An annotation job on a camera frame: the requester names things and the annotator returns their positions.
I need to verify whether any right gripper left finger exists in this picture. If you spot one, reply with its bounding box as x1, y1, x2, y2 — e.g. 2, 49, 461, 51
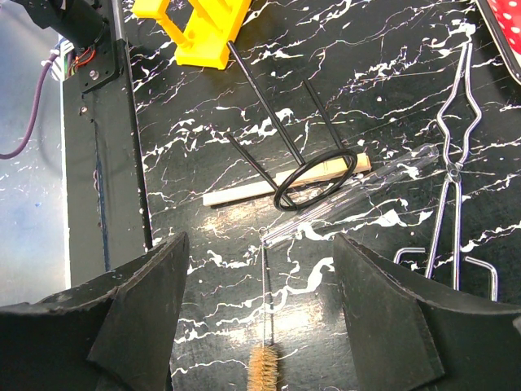
1, 232, 190, 390

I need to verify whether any yellow test tube rack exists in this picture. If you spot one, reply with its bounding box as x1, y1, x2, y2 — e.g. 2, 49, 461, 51
132, 0, 251, 70

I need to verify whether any test tube brush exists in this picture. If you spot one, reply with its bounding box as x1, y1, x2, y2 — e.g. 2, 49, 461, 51
247, 240, 279, 391

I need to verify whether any strawberry pattern tray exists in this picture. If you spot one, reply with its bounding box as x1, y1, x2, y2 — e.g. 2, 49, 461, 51
475, 0, 520, 84

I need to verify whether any wooden test tube clamp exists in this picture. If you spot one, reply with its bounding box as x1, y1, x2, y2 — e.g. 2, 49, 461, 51
202, 152, 374, 208

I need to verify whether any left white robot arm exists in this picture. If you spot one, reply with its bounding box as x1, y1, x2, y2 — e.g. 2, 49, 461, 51
14, 0, 106, 49

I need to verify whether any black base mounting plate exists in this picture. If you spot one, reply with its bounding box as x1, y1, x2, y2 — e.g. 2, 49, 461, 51
62, 1, 152, 286

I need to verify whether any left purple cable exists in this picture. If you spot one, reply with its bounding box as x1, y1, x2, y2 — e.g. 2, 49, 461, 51
0, 48, 62, 160

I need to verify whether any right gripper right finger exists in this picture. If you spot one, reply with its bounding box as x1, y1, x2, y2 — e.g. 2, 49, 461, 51
333, 234, 520, 390

